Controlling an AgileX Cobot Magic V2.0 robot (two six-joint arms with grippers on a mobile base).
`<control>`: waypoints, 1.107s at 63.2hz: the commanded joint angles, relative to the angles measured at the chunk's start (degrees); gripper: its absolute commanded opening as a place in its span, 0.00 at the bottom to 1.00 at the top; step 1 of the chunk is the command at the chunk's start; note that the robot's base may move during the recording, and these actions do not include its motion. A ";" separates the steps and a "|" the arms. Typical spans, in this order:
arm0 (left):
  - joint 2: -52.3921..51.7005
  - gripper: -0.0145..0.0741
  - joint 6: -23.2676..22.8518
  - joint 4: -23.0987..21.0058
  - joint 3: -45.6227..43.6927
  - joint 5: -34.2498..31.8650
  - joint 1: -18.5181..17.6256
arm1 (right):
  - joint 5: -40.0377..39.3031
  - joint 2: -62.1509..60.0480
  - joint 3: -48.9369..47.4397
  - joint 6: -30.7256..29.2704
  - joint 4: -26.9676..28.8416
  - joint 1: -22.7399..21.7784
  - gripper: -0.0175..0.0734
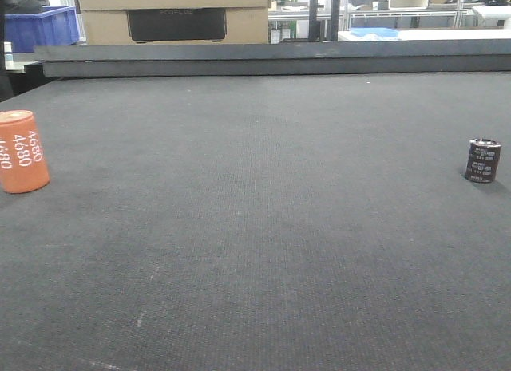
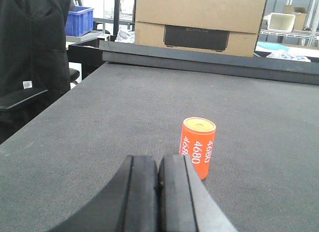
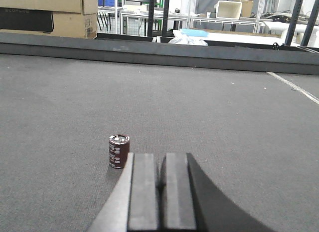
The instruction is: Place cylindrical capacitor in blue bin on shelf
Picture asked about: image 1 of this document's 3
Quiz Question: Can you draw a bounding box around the dark cylindrical capacitor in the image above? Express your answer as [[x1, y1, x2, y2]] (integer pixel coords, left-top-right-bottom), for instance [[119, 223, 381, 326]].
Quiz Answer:
[[465, 138, 501, 184]]

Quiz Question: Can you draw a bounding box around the orange cylindrical 4680 battery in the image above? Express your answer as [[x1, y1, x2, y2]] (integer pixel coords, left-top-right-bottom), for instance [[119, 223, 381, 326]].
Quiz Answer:
[[1, 110, 50, 194]]

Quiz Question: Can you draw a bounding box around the light blue tray background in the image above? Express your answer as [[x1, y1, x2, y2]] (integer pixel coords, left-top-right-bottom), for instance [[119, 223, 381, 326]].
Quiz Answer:
[[349, 27, 399, 41]]

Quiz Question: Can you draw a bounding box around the lower cardboard box black print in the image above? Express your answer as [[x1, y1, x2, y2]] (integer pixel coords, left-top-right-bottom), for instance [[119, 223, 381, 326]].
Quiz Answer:
[[81, 7, 268, 45]]

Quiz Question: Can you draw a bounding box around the blue plastic crate background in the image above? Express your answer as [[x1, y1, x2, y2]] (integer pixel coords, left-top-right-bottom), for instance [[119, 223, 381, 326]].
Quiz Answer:
[[5, 6, 80, 53]]

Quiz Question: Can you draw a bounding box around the dark grey flat board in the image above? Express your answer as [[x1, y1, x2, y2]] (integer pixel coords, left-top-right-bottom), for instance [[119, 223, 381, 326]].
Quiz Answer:
[[34, 39, 510, 78]]

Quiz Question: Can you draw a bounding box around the black vertical post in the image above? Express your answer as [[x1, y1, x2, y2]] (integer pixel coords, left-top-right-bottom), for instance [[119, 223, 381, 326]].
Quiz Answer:
[[307, 0, 320, 42]]

